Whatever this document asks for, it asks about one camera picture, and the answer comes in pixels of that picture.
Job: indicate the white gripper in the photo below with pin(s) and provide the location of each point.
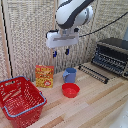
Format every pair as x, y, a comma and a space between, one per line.
61, 39

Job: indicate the blue mug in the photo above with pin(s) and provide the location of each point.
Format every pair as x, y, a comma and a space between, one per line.
69, 75

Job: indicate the white black Franka robot arm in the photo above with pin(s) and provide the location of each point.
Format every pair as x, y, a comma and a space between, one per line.
71, 13

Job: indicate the black toaster oven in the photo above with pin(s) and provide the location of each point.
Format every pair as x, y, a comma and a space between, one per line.
111, 55

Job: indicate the yellow red food box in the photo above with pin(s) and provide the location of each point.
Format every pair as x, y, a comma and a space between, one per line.
44, 76

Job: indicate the beige woven folding screen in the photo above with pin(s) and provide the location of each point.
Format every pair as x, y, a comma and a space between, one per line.
30, 36

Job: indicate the black dish rack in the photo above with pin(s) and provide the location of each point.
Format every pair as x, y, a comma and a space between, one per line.
93, 73

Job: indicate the red plastic bowl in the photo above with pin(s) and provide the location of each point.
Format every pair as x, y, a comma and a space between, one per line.
70, 90

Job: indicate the red plastic shopping basket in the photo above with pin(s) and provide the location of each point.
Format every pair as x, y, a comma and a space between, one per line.
20, 100

